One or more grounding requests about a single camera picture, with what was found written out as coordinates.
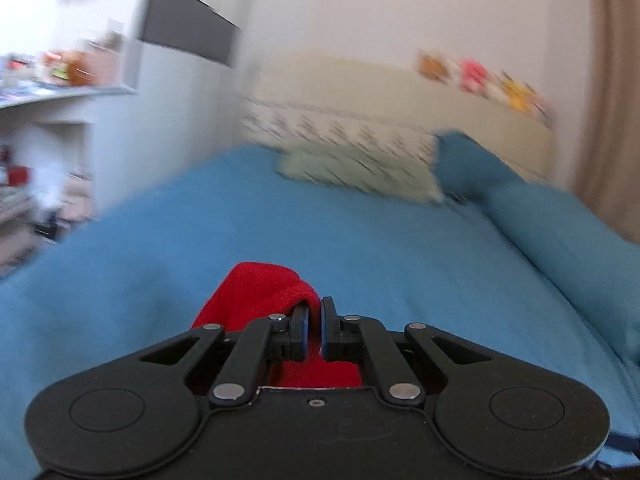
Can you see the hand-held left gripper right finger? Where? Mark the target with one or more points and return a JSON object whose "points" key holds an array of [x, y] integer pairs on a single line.
{"points": [[326, 331]]}

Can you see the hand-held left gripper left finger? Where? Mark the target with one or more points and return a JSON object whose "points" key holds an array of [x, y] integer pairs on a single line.
{"points": [[301, 331]]}

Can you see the red small cloth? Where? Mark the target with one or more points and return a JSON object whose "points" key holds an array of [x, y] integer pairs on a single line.
{"points": [[260, 296]]}

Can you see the blue bed sheet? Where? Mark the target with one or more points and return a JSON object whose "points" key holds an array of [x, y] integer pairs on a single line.
{"points": [[310, 240]]}

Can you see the green patterned pillow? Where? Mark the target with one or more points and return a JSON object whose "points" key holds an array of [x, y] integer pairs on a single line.
{"points": [[357, 172]]}

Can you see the white patterned pillow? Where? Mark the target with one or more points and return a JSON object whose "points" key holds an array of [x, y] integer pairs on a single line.
{"points": [[340, 127]]}

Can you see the blue bolster pillow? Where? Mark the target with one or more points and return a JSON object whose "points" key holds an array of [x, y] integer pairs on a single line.
{"points": [[545, 230]]}

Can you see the cream headboard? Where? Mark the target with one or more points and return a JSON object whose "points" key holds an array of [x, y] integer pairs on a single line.
{"points": [[400, 90]]}

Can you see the colourful plush toys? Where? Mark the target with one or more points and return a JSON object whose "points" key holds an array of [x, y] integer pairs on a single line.
{"points": [[482, 82]]}

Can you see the white shelf unit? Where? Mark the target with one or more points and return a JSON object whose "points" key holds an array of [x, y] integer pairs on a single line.
{"points": [[47, 160]]}

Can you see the clutter of shelf items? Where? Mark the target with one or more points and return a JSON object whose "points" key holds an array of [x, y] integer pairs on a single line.
{"points": [[62, 67]]}

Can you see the beige curtain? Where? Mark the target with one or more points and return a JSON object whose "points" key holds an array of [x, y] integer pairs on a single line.
{"points": [[607, 105]]}

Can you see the dark wall panel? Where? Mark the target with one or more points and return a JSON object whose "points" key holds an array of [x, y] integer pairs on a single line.
{"points": [[187, 27]]}

